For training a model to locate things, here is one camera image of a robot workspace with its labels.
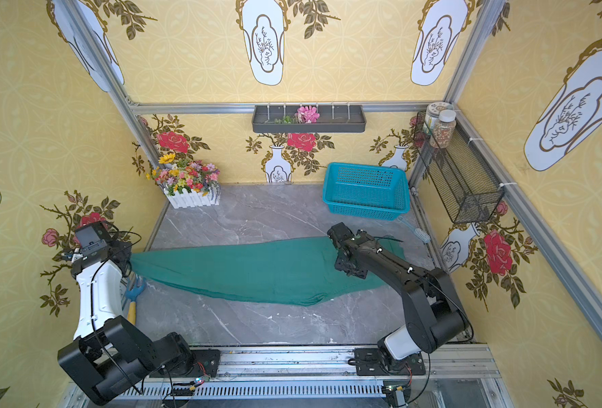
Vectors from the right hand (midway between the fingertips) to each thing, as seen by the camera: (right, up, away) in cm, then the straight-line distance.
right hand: (352, 264), depth 90 cm
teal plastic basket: (+12, +28, +30) cm, 43 cm away
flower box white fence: (-64, +30, +11) cm, 71 cm away
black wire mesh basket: (+35, +29, -8) cm, 46 cm away
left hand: (-77, +5, -13) cm, 78 cm away
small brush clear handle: (+29, +10, +13) cm, 33 cm away
